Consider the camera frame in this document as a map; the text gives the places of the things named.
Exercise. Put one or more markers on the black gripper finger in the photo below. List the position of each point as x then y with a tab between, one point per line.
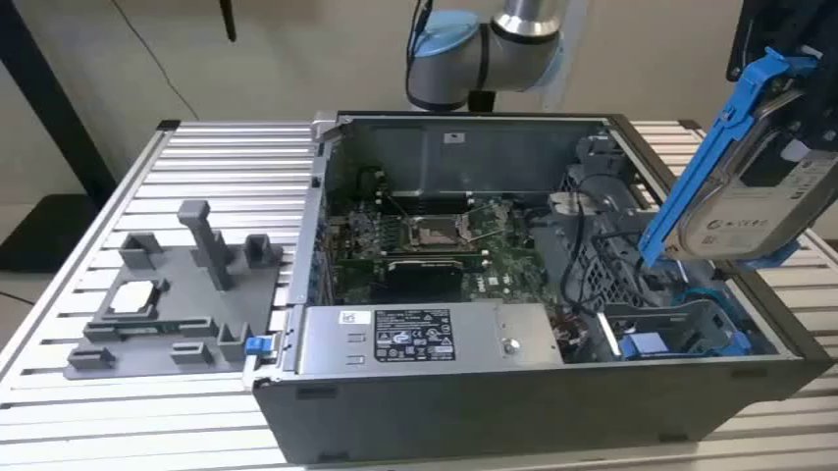
769	167

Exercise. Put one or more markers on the hard disk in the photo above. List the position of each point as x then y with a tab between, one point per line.
726	216

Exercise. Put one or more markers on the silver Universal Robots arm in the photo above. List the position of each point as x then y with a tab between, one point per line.
458	59

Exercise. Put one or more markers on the installed blue disk carrier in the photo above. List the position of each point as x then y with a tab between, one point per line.
645	346

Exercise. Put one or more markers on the perforated metal drive cage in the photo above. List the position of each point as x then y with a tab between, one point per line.
589	255

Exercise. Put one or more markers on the green motherboard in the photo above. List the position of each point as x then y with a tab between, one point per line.
505	275

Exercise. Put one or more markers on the black RAM slots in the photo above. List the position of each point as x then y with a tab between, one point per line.
432	200

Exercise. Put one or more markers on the CPU socket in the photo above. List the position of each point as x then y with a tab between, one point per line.
438	232

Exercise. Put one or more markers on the black graphics card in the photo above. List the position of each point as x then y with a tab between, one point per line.
422	282

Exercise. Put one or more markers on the silver power supply unit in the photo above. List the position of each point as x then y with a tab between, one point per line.
432	338

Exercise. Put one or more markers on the open black PC case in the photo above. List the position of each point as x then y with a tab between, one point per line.
498	417

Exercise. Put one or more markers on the blue case latch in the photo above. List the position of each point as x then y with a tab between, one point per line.
256	345

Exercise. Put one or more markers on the black antenna rod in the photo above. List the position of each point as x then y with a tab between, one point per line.
227	19

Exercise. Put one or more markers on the grey parts rack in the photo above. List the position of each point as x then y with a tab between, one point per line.
190	304

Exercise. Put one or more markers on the green RAM stick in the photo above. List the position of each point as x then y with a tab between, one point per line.
167	326

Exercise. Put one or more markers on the silver CPU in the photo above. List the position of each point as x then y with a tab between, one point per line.
132	297

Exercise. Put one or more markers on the black stand base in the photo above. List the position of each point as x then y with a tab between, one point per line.
46	230

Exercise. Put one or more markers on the black stand post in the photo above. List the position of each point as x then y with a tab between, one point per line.
46	98

